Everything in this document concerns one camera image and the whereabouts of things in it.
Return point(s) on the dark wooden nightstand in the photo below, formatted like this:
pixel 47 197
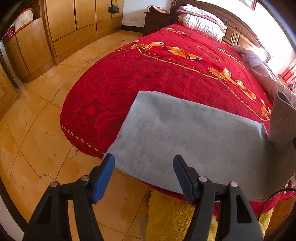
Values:
pixel 157 18

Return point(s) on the red striped curtain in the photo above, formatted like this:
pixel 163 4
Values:
pixel 289 75

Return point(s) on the wooden wardrobe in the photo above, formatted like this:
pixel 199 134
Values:
pixel 71 25

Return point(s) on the white pink pillow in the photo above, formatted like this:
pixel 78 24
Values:
pixel 202 21

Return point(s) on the pink striped quilt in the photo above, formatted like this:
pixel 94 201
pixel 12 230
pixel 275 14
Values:
pixel 263 74

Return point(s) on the red patterned bed blanket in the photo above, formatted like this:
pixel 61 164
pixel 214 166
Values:
pixel 174 60

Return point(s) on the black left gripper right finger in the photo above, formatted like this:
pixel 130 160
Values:
pixel 236 220

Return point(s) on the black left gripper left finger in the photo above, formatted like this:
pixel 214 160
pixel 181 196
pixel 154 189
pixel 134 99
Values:
pixel 50 220

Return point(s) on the small black bag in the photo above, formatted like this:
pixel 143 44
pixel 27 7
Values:
pixel 113 9

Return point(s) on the yellow fluffy rug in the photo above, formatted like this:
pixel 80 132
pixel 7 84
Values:
pixel 168 218

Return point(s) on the low wooden cabinet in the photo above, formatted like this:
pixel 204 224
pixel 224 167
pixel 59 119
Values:
pixel 27 48

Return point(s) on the grey knit pants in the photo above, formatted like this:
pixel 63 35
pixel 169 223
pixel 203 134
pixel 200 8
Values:
pixel 219 145

